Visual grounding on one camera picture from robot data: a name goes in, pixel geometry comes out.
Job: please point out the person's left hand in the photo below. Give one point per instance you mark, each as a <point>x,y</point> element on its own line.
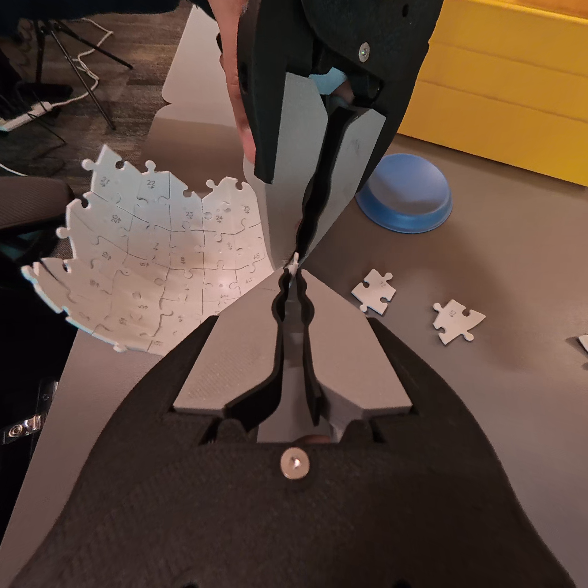
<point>232,69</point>

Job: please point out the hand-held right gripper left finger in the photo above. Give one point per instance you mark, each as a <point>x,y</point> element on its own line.
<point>229,363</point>

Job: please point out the white partly built puzzle ball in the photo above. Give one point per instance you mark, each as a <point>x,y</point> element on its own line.
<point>151,257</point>

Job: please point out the grey mesh chair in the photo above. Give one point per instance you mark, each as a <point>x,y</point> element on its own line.
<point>32,202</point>

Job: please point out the yellow box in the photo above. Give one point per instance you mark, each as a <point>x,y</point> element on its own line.
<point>505,92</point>

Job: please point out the white power strip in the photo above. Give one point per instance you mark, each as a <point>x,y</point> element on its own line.
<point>25,117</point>

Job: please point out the metal badge reel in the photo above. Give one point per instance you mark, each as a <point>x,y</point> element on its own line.
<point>23,429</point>

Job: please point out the white pointed puzzle piece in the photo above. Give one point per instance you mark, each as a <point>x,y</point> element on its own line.
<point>454,321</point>

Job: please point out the black tripod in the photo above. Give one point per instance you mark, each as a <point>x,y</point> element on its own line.
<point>82,76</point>

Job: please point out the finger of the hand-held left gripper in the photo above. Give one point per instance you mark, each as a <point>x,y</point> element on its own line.
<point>298,138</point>
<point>353,151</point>

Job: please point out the blue round dish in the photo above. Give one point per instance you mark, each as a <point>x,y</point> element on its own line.
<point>406,197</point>

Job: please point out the white squarish puzzle piece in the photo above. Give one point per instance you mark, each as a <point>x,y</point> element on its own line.
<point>374,291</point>

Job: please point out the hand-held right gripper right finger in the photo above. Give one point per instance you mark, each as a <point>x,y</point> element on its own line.
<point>358,363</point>

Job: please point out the person's dark torso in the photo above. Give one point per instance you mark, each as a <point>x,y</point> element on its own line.
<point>27,321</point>

